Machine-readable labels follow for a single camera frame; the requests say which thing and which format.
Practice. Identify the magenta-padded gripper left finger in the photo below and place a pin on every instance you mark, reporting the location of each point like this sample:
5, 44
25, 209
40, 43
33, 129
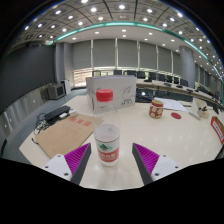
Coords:
77, 158

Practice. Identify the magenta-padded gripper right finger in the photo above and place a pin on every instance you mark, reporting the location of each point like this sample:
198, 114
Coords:
146, 158

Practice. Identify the clear red-capped water bottle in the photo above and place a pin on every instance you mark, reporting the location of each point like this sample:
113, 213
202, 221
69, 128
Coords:
106, 143

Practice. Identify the brown cardboard sheet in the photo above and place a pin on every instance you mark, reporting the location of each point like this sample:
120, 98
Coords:
65, 135

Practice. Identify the red and cream patterned mug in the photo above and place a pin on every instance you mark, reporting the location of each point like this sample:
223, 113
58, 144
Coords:
156, 109

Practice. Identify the black power adapter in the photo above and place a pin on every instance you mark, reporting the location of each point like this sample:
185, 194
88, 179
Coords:
56, 112

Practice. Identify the flat round red coaster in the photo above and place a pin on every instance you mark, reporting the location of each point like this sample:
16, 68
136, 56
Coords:
176, 115

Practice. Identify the white paper sheet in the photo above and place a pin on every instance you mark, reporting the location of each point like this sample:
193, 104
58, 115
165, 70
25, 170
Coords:
175, 105

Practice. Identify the white power strip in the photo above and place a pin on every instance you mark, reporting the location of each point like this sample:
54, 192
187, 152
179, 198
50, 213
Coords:
194, 115

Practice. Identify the grey CRT monitor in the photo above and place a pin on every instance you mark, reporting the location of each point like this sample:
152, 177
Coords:
55, 91

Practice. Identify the white cardboard paper box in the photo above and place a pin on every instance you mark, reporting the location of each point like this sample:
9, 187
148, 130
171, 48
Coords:
123, 90

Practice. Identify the white open organizer box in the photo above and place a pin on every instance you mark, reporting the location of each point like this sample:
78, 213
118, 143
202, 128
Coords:
199, 106

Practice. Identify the long curved conference desk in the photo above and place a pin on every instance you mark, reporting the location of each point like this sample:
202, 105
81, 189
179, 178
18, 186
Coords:
173, 87

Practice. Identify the red-edged brown cardboard box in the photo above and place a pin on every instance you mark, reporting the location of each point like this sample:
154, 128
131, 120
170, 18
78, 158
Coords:
218, 128

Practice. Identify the row of black office chairs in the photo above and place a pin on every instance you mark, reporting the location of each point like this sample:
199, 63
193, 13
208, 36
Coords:
151, 75

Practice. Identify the recessed ceiling lights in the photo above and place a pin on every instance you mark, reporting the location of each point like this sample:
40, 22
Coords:
121, 6

